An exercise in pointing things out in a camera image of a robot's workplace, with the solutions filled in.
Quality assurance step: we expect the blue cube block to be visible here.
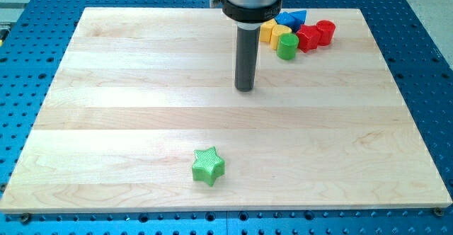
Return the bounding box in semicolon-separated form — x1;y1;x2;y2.
275;12;302;31

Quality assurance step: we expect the light wooden board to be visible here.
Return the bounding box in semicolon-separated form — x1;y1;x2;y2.
1;8;452;214

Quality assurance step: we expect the blue triangle block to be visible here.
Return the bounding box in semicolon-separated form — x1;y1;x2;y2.
289;10;307;30

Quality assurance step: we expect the green cylinder block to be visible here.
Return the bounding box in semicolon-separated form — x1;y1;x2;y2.
277;33;299;60

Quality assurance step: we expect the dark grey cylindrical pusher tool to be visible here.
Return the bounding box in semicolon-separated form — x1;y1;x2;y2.
234;27;260;92

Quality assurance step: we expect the yellow hexagon block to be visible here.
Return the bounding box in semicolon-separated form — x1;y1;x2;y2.
259;19;277;42

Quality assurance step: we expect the left board stop screw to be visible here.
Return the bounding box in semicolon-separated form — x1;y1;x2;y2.
18;213;32;224

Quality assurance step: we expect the yellow half-round block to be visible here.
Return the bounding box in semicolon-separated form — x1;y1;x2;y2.
270;24;292;50

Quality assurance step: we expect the right board stop screw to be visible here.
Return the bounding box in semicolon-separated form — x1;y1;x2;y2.
432;207;444;217

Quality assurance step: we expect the green star block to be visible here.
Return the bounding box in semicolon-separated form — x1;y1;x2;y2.
192;147;225;187

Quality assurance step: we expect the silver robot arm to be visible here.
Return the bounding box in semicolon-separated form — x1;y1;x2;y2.
210;0;282;30

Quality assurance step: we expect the red star block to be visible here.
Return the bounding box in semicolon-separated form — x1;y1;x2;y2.
296;24;321;52

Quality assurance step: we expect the red cylinder block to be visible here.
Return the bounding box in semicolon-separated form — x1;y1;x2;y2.
316;20;336;46

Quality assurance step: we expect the board stop screw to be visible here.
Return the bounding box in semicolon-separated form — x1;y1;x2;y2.
18;213;32;224
432;207;444;217

